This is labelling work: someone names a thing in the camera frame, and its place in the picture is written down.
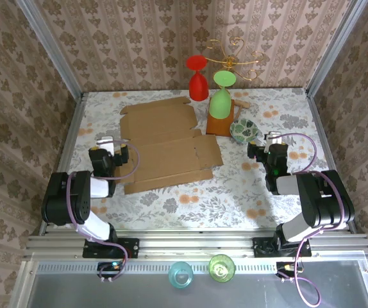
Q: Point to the brown cardboard box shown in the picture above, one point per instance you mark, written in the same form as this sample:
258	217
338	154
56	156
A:
168	154

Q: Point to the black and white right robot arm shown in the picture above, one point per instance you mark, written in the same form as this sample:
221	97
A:
322	199

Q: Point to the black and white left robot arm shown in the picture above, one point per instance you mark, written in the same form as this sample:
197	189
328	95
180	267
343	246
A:
75	205

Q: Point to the leaf pattern bowl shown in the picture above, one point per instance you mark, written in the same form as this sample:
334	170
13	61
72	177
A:
243	130

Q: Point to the brown wooden rack base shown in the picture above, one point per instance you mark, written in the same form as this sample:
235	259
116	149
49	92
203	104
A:
217	126

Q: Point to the small wooden mallet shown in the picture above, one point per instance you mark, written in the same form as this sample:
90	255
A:
242	104

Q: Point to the green plastic goblet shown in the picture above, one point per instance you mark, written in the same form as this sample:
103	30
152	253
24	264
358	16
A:
219	104

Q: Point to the red plastic goblet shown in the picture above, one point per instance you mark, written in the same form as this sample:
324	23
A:
199	86

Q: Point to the small black circuit board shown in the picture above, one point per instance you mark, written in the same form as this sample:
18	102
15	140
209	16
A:
110	268
286	268

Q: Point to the green glass cup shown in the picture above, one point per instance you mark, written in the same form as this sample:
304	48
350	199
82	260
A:
221	269

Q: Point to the teal glass cup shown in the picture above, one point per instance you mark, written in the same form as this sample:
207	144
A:
180	276

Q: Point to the grey metal shelf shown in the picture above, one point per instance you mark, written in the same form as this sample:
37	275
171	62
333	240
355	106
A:
139	295

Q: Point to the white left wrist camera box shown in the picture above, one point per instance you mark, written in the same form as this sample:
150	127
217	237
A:
105	142

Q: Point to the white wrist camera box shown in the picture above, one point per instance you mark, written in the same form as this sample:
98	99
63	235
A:
273	136
105	142

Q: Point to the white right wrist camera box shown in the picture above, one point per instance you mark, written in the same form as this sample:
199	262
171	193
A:
273	136

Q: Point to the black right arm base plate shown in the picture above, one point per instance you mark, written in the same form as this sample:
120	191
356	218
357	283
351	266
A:
262	247

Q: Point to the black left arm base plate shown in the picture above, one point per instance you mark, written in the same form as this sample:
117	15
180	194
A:
132	247

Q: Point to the aluminium frame post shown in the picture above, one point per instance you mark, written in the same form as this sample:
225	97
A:
52	48
334	48

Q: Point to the aluminium frame rail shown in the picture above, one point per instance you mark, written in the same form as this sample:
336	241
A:
187	245

